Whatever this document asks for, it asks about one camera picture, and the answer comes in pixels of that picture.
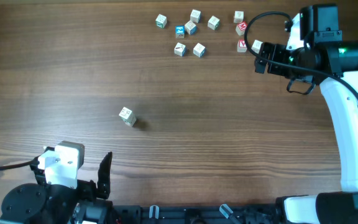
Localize red M wooden block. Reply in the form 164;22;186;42
119;107;135;122

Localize number one wooden block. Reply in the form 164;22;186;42
208;16;220;30

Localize snail wooden block blue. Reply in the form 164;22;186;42
185;21;197;35

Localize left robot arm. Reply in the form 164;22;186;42
0;152;114;223

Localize wooden block top right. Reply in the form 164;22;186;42
234;11;244;24

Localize wooden block blue side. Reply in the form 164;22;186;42
193;43;206;58

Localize red M tilted block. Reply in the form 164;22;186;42
236;22;247;35

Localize wooden block tower base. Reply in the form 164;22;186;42
124;117;137;127

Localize plain wooden block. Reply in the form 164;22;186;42
252;40;263;54
190;9;201;23

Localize slash wooden block blue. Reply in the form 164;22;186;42
174;42;186;57

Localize plain top wooden block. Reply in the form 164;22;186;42
190;9;201;23

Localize green edged wooden block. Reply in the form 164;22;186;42
155;14;167;29

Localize blue number two block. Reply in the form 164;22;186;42
175;26;185;39

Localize plain wooden block right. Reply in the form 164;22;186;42
252;40;263;54

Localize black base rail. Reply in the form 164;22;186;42
73;198;279;224

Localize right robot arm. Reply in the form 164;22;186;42
244;4;358;223

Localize red A wooden block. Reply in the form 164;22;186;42
237;40;247;53

